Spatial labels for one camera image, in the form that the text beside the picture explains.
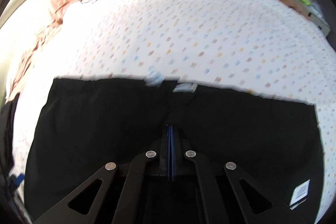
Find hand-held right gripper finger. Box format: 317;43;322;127
171;125;307;224
34;124;172;224

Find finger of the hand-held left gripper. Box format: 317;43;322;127
7;173;26;189

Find black long-sleeved shirt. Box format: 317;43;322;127
24;70;325;224

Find pink crumpled sheet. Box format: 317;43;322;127
8;0;90;99

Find white dotted blanket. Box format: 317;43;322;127
5;0;336;222

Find white nightstand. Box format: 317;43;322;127
307;3;332;37

